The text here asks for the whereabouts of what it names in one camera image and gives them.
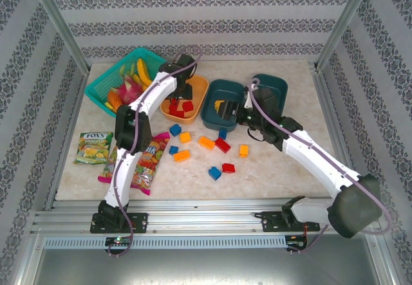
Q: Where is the slotted grey cable duct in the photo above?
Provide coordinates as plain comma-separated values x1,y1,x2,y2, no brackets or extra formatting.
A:
43,235,287,250

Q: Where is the grey metal bottom panel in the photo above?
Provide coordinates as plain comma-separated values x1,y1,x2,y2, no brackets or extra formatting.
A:
30,248,392,285

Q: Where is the aluminium mounting rail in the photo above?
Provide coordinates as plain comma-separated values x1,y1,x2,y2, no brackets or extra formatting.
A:
30,199,382,235

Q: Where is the orange plastic container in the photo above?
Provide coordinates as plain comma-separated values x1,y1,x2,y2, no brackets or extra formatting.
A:
160,74,210,125

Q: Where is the aluminium frame post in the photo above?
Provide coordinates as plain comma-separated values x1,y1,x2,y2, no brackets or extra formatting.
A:
314,0,377,71
26,0,91,74

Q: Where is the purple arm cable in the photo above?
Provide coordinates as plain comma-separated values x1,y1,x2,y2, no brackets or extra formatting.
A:
247,78,393,257
108,44,204,259

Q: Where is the large toy banana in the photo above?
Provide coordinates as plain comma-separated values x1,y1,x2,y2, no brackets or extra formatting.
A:
136,58,154,88

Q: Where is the pink toy dragon fruit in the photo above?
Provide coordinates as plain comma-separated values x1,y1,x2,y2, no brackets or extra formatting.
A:
115,75,145,106

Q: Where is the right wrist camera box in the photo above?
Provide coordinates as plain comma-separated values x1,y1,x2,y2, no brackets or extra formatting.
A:
242,84,256,109

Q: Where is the colourful pink candy bag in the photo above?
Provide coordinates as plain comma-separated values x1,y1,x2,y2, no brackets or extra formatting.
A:
98,132,171,196

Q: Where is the orange toy fruit half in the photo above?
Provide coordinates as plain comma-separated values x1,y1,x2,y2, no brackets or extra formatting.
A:
106,90,123,111

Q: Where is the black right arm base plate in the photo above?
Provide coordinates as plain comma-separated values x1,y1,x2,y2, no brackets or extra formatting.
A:
261,210,321,233

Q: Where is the aluminium side rail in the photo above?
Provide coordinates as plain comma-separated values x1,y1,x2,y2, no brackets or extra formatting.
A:
309,62,367,208
44,71,91,211

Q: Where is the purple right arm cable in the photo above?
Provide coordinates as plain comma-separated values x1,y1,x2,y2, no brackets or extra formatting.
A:
247,78,393,257

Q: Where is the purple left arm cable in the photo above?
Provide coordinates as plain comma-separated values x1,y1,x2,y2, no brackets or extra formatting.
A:
108,44,204,259

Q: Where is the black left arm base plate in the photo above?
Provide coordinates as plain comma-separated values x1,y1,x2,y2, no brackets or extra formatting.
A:
89,212,149,234

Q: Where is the green Fox's candy bag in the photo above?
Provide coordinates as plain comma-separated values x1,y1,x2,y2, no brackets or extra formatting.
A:
73,131,115,166

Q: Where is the dark teal plastic container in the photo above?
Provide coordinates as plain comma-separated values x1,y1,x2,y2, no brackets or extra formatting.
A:
200,78,247,134
247,73,288,118

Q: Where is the teal plastic basket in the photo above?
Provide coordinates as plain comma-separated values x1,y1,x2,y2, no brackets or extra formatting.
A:
84,46,169,118

